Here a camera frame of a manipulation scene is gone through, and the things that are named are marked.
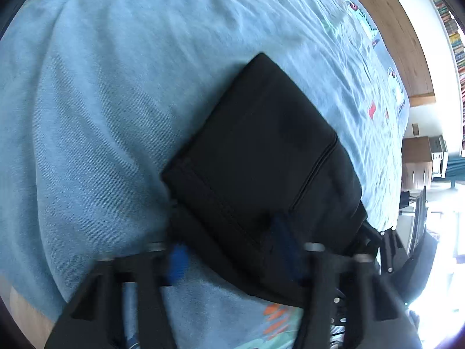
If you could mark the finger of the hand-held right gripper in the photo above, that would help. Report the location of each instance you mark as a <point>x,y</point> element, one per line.
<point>389,249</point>

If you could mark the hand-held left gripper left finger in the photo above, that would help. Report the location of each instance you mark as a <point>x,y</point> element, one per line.
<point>178,261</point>

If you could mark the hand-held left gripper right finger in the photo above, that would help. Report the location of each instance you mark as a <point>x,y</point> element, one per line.
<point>287,249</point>

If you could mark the black pants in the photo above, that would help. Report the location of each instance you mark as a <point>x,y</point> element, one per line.
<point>254,152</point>

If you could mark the black chair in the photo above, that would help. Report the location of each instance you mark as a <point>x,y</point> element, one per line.
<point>421,261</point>

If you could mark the wooden dresser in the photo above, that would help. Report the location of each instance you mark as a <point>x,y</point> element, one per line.
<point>416,163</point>

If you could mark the white printer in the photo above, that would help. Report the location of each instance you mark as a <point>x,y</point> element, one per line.
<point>439,154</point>

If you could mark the blue printed duvet cover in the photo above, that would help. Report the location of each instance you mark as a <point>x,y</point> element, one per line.
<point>109,116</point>

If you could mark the blue dinosaur print pillow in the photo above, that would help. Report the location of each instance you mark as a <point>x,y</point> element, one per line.
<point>359,18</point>
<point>396,87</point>

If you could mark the bookshelf with books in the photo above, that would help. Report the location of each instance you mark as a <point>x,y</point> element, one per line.
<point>457,54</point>

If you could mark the wooden headboard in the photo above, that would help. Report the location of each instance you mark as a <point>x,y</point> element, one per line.
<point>396,25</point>

